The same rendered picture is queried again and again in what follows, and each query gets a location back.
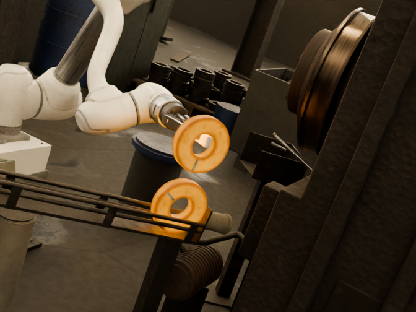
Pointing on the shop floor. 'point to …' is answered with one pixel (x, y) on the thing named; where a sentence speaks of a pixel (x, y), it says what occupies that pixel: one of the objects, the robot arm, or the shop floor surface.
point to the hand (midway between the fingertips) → (202, 138)
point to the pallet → (196, 87)
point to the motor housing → (192, 278)
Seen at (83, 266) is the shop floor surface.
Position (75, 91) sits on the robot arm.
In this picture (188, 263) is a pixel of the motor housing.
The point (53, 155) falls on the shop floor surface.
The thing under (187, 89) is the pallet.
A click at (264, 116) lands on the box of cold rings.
